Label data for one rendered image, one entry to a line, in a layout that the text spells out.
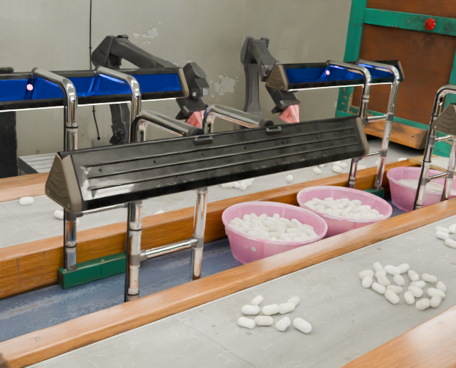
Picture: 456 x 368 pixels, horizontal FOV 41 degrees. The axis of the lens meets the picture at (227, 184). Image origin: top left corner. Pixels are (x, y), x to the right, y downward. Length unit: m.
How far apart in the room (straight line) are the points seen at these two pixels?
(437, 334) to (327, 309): 0.21
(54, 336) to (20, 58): 2.80
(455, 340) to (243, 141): 0.53
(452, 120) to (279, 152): 0.59
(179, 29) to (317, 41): 0.92
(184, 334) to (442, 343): 0.45
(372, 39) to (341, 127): 1.46
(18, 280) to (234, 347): 0.50
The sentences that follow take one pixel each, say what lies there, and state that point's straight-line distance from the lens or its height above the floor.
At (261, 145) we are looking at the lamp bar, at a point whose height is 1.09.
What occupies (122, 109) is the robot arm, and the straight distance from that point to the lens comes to 2.18.
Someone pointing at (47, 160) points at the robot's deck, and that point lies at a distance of 2.27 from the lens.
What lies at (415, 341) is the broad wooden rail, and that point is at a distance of 1.16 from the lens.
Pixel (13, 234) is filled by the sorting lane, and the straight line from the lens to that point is 1.50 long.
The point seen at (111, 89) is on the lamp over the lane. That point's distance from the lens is 1.46.
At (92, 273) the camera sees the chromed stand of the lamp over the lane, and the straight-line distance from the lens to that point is 1.40.
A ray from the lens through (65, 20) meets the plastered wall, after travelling 3.80.
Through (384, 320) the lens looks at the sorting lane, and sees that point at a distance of 1.25.
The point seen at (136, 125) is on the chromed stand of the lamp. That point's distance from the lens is 1.05.
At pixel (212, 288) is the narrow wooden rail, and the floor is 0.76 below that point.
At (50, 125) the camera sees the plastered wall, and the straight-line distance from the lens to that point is 3.87.
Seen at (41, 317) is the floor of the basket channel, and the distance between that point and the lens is 1.29.
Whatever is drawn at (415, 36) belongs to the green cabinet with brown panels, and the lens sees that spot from 2.49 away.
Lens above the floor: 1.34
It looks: 19 degrees down
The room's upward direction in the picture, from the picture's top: 5 degrees clockwise
